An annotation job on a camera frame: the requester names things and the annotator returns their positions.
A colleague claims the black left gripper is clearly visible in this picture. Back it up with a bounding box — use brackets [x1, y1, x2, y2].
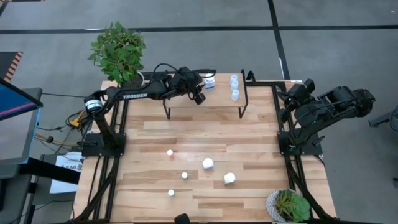
[172, 66, 216, 100]

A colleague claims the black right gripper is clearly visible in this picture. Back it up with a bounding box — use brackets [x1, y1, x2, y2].
[277, 90, 312, 124]

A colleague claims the wooden shelf with black legs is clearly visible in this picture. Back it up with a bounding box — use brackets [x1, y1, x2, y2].
[162, 68, 249, 121]

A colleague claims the leafy plant in white pot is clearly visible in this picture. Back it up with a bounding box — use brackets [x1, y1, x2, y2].
[88, 21, 147, 90]

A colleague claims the succulent in patterned pot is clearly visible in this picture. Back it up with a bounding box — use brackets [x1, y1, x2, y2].
[265, 188, 312, 223]

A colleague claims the white paper sheet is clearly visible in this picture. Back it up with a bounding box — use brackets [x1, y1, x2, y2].
[49, 151, 84, 194]

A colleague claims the black side stand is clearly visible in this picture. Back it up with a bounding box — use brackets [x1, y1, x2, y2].
[0, 155, 81, 218]

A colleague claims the blue display screen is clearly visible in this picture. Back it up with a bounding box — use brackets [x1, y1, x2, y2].
[0, 77, 44, 122]

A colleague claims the orange black striped mat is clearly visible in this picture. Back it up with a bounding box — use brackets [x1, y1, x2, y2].
[0, 51, 24, 83]

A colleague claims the grey side table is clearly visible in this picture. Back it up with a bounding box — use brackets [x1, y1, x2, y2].
[0, 88, 44, 166]

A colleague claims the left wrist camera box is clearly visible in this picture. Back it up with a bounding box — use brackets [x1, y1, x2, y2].
[193, 91, 207, 106]

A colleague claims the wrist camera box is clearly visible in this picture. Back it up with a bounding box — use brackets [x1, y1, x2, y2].
[302, 78, 316, 94]
[193, 91, 207, 106]

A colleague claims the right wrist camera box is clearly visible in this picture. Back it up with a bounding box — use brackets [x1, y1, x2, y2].
[302, 78, 316, 94]

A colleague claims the black aluminium table frame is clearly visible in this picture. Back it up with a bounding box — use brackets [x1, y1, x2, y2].
[70, 70, 341, 224]

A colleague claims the black left camera cable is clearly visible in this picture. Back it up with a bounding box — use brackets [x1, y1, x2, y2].
[148, 63, 183, 83]

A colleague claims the yellow cable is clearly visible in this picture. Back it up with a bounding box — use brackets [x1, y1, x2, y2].
[68, 109, 87, 128]

